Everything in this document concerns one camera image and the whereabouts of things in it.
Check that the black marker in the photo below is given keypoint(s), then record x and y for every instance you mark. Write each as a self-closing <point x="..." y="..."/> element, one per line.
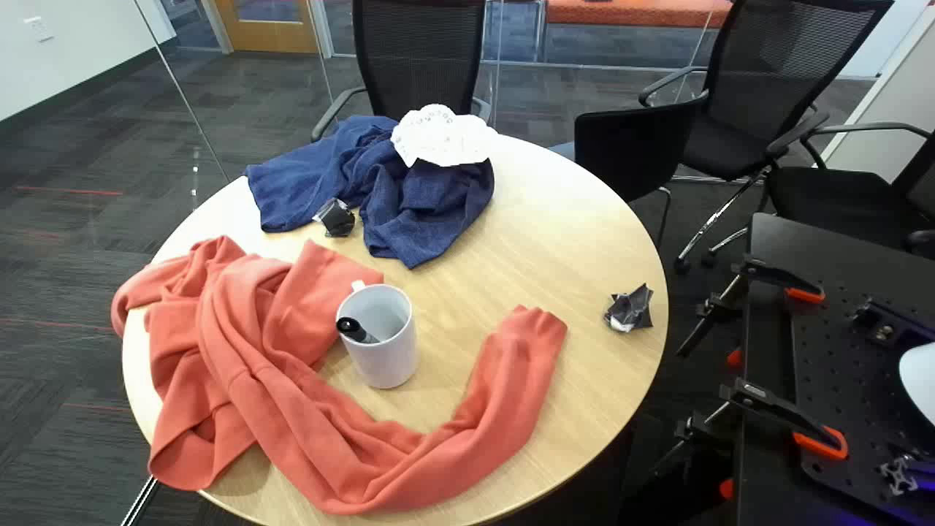
<point x="353" y="330"/>

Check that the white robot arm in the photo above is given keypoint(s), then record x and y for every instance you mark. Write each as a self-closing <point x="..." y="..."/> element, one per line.
<point x="914" y="373"/>

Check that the blue cloth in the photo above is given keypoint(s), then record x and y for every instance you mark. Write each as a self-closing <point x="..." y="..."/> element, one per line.
<point x="410" y="213"/>

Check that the white mug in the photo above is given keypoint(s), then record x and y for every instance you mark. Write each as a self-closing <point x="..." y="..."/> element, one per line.
<point x="385" y="313"/>

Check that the white paper doily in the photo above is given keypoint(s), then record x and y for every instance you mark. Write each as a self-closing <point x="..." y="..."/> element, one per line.
<point x="441" y="137"/>

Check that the black binder clip near blue cloth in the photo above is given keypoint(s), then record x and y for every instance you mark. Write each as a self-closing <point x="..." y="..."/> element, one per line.
<point x="337" y="216"/>

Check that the black binder clip at table edge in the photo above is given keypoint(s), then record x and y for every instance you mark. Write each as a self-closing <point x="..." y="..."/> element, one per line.
<point x="629" y="310"/>

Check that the black mesh office chair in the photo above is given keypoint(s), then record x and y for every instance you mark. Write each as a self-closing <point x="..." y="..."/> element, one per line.
<point x="412" y="54"/>

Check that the orange cloth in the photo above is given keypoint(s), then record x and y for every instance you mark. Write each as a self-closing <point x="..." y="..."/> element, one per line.
<point x="235" y="345"/>

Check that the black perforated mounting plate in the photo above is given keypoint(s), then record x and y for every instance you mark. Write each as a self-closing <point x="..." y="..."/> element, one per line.
<point x="840" y="368"/>

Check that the orange handled clamp upper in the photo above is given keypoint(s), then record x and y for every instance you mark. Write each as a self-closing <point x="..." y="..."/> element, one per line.
<point x="734" y="294"/>

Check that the orange handled clamp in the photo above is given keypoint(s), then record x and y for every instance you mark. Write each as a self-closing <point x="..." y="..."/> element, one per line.
<point x="734" y="294"/>
<point x="739" y="399"/>

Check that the orange handled clamp lower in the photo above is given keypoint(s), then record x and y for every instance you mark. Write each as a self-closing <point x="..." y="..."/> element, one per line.
<point x="739" y="399"/>

